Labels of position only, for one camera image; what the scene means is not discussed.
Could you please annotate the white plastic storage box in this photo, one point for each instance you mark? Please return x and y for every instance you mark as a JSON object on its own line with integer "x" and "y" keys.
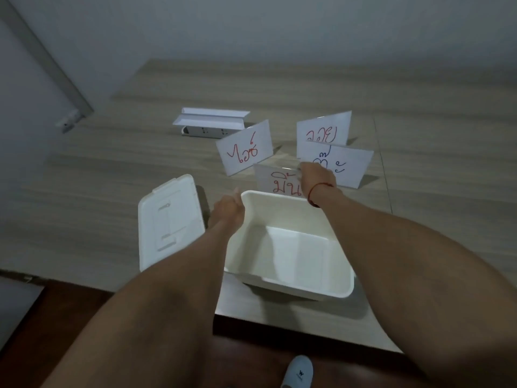
{"x": 291, "y": 254}

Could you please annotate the person's left forearm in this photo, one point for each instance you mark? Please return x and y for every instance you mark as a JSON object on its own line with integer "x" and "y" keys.
{"x": 161, "y": 311}

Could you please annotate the person's right fingers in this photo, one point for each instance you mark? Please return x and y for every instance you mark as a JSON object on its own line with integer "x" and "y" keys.
{"x": 306, "y": 168}

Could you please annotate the white card blue writing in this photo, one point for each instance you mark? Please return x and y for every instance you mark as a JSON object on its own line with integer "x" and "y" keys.
{"x": 351, "y": 165}

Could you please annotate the white plastic box lid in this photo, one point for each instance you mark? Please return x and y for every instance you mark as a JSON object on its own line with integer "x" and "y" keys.
{"x": 169, "y": 226}

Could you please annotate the white power strip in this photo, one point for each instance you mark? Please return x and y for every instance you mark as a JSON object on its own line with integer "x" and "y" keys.
{"x": 202, "y": 132}

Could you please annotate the white slipper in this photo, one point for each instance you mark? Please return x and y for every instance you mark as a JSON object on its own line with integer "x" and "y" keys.
{"x": 298, "y": 372}

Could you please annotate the person's right hand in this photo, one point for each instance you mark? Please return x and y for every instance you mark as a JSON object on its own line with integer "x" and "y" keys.
{"x": 317, "y": 179}

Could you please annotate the white folded paper sheet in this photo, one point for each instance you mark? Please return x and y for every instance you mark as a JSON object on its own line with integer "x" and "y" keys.
{"x": 210, "y": 116}

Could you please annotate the white card red writing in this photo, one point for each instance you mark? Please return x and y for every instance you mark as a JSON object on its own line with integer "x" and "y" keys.
{"x": 266, "y": 177}
{"x": 242, "y": 147}
{"x": 323, "y": 127}

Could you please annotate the person's right forearm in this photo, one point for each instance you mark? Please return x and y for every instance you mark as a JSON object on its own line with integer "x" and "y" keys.
{"x": 404, "y": 278}

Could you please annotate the grey metal door frame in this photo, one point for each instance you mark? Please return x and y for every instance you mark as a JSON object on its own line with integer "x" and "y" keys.
{"x": 44, "y": 56}

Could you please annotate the person's left hand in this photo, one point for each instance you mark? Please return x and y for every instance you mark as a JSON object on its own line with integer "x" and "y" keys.
{"x": 227, "y": 212}

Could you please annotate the person's left thumb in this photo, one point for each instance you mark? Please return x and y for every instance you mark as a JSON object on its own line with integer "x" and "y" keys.
{"x": 236, "y": 193}

